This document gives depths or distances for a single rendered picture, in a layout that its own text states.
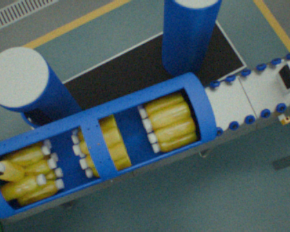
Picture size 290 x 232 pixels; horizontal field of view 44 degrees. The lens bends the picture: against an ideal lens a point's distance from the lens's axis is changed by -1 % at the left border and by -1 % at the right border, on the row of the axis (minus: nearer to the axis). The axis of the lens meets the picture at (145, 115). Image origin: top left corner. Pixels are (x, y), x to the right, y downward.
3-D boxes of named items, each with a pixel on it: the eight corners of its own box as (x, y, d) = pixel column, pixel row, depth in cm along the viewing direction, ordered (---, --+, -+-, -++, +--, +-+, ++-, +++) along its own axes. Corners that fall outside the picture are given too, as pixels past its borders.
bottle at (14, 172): (28, 171, 137) (12, 166, 121) (17, 186, 136) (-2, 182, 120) (16, 161, 138) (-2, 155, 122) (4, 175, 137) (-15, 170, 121)
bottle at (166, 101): (181, 92, 140) (142, 106, 139) (187, 108, 142) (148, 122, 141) (178, 90, 147) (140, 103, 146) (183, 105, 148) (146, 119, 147)
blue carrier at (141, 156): (210, 144, 154) (223, 130, 127) (16, 217, 149) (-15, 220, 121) (186, 85, 161) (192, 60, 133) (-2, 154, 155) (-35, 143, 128)
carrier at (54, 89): (44, 105, 245) (45, 146, 238) (-15, 50, 160) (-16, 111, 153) (85, 101, 245) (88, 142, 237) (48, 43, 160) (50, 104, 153)
